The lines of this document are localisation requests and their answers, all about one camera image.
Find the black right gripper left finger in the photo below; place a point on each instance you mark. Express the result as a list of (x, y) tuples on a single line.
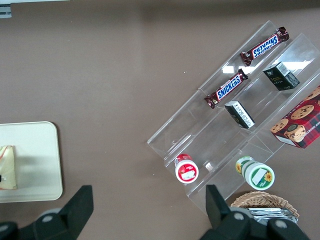
[(75, 212)]

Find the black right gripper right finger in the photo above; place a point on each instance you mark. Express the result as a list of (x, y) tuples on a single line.
[(217, 212)]

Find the triangular sandwich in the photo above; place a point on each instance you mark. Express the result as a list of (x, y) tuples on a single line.
[(8, 165)]

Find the light wicker basket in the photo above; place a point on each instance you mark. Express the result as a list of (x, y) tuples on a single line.
[(250, 198)]

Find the cream plastic tray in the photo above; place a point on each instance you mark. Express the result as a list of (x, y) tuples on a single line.
[(37, 160)]

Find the red lid cup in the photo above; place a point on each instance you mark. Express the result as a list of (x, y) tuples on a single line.
[(186, 171)]

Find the green lid cup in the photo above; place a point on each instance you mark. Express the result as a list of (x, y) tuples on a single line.
[(256, 175)]

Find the silver foil containers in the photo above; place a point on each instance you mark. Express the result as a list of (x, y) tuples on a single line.
[(272, 212)]

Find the clear acrylic stepped shelf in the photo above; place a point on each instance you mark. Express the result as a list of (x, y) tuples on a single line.
[(200, 140)]

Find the small black box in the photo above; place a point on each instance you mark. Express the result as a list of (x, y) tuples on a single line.
[(240, 115), (281, 76)]

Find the red tartan cookie box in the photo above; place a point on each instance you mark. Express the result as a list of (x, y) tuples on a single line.
[(300, 122)]

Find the Snickers bar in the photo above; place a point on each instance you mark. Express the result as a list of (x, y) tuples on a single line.
[(265, 46), (226, 88)]

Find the small grey device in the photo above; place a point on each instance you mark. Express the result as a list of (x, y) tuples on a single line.
[(5, 14)]

